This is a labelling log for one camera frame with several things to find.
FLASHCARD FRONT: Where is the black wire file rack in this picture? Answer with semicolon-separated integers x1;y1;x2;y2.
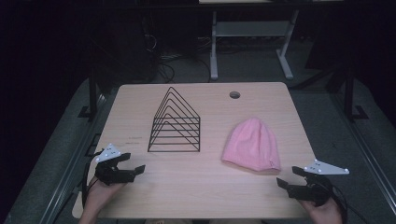
147;86;202;154

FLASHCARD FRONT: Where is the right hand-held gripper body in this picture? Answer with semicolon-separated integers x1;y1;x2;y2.
287;159;350;207

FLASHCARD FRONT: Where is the person's left hand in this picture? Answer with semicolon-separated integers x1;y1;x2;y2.
83;177;126;217

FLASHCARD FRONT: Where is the pink knit beanie hat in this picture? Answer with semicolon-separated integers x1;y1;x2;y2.
220;117;282;174

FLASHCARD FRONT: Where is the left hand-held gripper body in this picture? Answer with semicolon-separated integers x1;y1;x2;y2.
94;143;136;187

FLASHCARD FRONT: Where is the person's right hand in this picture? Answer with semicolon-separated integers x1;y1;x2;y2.
297;198;344;224

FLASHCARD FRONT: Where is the black metal stand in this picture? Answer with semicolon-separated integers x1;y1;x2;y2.
342;66;370;123
77;69;101;120

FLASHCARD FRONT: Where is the tangle of floor cables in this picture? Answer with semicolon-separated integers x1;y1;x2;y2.
141;17;213;84

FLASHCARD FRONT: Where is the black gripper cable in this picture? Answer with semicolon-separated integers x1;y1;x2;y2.
80;148;105;210
326;178;372;224

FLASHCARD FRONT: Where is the white metal desk frame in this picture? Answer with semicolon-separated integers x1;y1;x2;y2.
209;8;301;82

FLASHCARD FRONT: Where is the grey metal floor rail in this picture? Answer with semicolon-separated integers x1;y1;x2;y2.
330;92;396;217
38;92;108;224

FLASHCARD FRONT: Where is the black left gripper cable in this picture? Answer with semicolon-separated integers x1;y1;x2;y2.
80;148;105;210

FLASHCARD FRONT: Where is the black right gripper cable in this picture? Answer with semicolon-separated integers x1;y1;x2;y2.
326;178;372;224

